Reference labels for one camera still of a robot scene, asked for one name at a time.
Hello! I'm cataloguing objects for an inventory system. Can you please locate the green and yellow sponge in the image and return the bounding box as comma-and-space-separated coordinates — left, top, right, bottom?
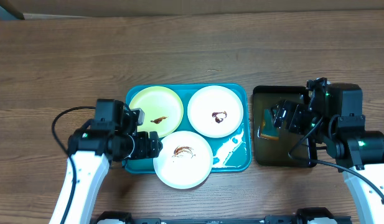
259, 109, 279, 141

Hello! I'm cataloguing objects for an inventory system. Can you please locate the yellow plate with sauce stain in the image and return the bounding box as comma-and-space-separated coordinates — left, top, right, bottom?
129, 86, 184, 138

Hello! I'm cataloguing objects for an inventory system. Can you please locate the white plate with orange stain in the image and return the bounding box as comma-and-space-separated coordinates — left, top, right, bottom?
153, 131, 213, 189

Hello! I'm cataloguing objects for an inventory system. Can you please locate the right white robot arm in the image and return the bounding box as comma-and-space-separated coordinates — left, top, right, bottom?
269, 78, 384, 223

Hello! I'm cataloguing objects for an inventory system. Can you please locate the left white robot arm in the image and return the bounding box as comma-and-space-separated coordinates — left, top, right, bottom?
50, 99, 162, 223

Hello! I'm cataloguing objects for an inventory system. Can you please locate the black water tray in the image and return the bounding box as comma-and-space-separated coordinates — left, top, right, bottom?
252, 85, 317, 168

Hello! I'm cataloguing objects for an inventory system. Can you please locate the white plate with dark stain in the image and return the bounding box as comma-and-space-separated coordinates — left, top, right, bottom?
187, 85, 244, 138

